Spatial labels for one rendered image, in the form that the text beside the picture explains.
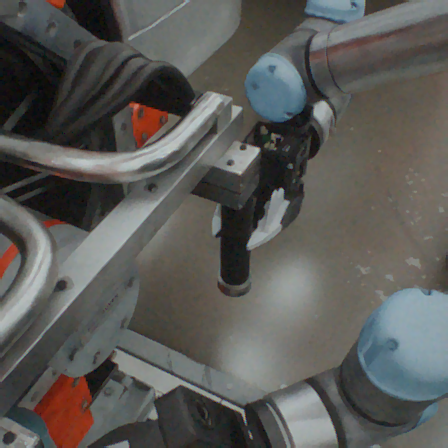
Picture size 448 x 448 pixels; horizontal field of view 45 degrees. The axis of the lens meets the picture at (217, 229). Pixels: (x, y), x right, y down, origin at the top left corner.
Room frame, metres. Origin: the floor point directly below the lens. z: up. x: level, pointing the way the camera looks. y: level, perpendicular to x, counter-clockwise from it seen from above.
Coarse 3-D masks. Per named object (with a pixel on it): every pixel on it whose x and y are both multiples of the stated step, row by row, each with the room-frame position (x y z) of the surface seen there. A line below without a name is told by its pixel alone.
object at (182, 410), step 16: (160, 400) 0.19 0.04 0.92; (176, 400) 0.19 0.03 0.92; (192, 400) 0.19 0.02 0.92; (208, 400) 0.21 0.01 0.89; (160, 416) 0.18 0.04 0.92; (176, 416) 0.17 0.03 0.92; (192, 416) 0.18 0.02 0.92; (208, 416) 0.18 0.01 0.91; (224, 416) 0.20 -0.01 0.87; (240, 416) 0.22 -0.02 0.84; (160, 432) 0.17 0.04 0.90; (176, 432) 0.16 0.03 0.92; (192, 432) 0.16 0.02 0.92; (208, 432) 0.17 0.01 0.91; (224, 432) 0.18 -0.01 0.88; (240, 432) 0.20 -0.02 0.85
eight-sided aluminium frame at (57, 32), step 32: (0, 0) 0.47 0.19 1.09; (32, 0) 0.51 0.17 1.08; (0, 32) 0.52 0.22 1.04; (32, 32) 0.50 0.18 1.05; (64, 32) 0.54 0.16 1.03; (64, 64) 0.58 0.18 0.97; (128, 128) 0.61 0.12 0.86; (96, 192) 0.61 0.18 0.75; (128, 192) 0.59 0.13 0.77; (96, 224) 0.58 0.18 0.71; (32, 384) 0.37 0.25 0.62
